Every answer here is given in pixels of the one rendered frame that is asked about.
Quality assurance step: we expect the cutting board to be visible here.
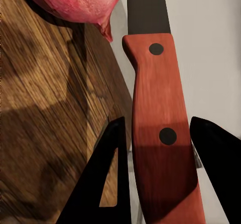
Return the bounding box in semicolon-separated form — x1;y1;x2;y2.
0;0;133;224

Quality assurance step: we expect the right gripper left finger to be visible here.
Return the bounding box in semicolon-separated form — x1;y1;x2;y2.
56;117;132;224

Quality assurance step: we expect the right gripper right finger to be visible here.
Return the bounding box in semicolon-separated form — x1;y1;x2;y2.
189;117;241;224

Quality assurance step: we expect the vidalia onion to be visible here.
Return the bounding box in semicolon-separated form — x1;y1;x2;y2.
31;0;119;42

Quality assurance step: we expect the parer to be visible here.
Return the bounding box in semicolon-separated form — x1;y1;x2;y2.
122;0;206;224

